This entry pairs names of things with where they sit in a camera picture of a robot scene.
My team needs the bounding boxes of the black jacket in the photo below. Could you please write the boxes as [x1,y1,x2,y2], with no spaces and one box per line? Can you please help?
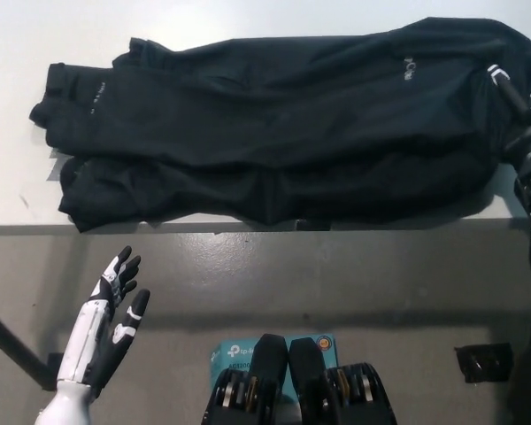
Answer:
[28,16,531,234]

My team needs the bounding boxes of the black tape patch on floor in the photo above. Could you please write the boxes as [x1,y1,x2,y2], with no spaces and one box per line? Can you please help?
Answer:
[454,343,515,384]

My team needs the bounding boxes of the black metal table leg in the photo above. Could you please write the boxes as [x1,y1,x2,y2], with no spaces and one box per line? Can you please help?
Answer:
[0,303,57,391]

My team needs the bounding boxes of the small black floor tape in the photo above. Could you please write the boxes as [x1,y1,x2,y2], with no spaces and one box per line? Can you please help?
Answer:
[46,352,66,378]

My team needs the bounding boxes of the grey tape piece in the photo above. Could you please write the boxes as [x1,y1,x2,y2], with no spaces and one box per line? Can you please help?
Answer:
[47,148,74,183]

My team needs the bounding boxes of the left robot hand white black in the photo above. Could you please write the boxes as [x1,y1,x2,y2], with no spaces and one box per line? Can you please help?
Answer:
[55,245,151,391]

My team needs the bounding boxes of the teal TP-Link box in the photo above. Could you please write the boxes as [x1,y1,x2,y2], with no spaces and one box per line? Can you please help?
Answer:
[210,334,337,395]

